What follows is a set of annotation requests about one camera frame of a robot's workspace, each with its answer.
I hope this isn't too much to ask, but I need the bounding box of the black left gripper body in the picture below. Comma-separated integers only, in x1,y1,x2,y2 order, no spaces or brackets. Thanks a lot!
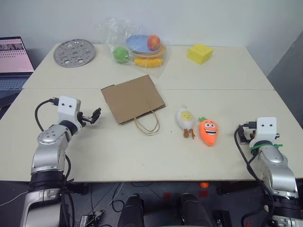
77,111,95,128

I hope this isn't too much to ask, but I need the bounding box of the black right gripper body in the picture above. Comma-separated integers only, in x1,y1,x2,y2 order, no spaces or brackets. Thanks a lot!
244,127,258,144

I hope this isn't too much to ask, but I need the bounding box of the brown paper bag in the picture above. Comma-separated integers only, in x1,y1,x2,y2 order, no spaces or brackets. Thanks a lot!
100,74,167,136

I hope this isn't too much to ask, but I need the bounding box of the clear plastic bag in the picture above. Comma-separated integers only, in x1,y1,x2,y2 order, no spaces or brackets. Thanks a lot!
98,17,171,80

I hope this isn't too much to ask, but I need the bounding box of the green zip tie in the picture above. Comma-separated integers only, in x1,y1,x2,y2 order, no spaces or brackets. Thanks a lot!
250,143,284,151

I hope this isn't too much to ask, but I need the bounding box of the orange carrot plush toy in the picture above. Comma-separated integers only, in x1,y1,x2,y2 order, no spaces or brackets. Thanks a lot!
197,116,220,148

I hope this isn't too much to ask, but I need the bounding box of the white egg plush toy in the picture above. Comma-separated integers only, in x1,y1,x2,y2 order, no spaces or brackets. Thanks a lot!
175,104,197,140

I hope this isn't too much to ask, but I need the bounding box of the green toy ball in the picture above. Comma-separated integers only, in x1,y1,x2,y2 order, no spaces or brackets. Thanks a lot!
113,46,130,63

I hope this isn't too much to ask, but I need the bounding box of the round perforated metal plate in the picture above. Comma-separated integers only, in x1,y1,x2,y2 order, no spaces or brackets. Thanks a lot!
53,38,96,69

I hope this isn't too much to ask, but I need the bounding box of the yellow banana toy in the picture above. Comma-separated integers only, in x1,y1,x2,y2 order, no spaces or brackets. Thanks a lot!
133,57,165,69

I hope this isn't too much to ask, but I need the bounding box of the blue plate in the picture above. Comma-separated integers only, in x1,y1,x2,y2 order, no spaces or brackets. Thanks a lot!
125,35,164,55

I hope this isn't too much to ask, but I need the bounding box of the orange plate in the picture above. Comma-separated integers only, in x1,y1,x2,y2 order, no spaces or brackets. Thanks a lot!
131,44,167,60

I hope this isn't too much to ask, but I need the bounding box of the dark rounded shape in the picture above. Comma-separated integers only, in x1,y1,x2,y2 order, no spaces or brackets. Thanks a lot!
117,193,145,227
180,192,214,227

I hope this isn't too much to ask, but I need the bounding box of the yellow cheese block toy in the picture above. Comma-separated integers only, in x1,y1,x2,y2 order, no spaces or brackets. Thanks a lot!
187,43,214,65

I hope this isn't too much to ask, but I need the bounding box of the red apple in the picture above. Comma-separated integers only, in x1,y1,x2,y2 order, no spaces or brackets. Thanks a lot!
147,35,162,51

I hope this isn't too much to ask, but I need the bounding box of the open laptop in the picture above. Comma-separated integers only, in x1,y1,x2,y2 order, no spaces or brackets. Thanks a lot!
0,36,36,107

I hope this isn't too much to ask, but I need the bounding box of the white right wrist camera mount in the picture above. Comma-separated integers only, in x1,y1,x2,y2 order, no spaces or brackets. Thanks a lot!
249,116,280,148

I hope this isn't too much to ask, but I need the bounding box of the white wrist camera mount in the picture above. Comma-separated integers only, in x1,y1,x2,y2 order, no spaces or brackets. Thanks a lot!
249,116,280,148
57,95,81,124

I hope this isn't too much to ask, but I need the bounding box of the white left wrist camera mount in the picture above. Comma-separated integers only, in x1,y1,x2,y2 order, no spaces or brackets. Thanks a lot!
57,95,81,124

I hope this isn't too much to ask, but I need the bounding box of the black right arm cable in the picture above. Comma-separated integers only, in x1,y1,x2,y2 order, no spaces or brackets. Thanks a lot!
234,121,276,215

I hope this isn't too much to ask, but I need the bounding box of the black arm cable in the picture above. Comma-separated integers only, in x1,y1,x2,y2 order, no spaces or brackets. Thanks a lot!
35,97,60,132
234,121,276,215

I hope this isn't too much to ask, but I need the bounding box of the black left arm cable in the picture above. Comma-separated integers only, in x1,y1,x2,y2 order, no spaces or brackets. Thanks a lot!
35,97,60,132

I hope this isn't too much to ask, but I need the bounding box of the black floor cable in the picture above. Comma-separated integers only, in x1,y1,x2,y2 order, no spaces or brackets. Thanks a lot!
110,182,126,215

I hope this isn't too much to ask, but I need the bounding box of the white floor cable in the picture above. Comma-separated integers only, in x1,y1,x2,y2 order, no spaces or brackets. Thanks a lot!
0,191,27,207

